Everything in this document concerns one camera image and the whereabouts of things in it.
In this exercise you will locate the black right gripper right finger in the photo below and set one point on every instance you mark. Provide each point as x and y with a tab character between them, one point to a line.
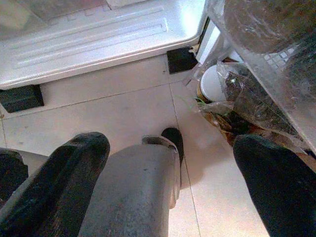
279	185

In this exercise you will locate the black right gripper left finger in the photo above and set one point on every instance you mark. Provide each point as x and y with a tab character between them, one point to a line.
56	187

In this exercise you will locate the black fridge foot block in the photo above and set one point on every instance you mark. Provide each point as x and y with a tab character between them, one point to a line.
21	98
181	60

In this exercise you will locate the clear plastic bag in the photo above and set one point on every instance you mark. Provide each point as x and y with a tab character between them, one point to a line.
266	74

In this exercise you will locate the white round cup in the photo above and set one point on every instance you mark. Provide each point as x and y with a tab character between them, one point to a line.
212	85

